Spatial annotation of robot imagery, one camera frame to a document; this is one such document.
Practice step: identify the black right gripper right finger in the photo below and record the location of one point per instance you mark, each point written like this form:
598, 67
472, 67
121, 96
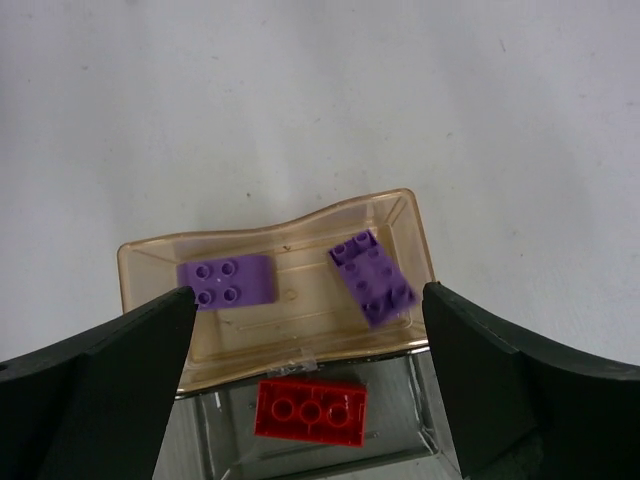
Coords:
522, 406

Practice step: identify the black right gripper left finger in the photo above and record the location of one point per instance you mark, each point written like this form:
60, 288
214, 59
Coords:
96, 405

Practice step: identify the purple lego brick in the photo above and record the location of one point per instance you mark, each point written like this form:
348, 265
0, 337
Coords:
372, 278
231, 282

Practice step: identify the red lego brick assembly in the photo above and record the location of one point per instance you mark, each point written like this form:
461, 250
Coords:
308, 410

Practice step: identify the wooden tray container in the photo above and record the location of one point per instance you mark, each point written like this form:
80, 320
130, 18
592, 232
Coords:
313, 319

